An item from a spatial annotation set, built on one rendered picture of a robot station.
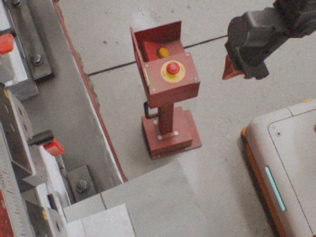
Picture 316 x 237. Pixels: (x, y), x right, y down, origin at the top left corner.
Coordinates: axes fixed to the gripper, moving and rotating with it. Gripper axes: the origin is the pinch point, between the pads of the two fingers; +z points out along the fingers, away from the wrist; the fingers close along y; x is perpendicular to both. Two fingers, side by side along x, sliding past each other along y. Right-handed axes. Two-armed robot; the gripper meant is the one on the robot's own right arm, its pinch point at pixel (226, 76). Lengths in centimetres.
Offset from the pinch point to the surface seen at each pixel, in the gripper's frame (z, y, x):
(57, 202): 19.5, 16.4, -39.3
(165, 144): 83, -13, 30
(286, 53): 59, -44, 104
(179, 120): 79, -22, 39
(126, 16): 93, -92, 38
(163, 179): 9.3, 18.5, -19.2
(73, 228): 18.4, 22.6, -37.4
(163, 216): 10.4, 25.8, -21.2
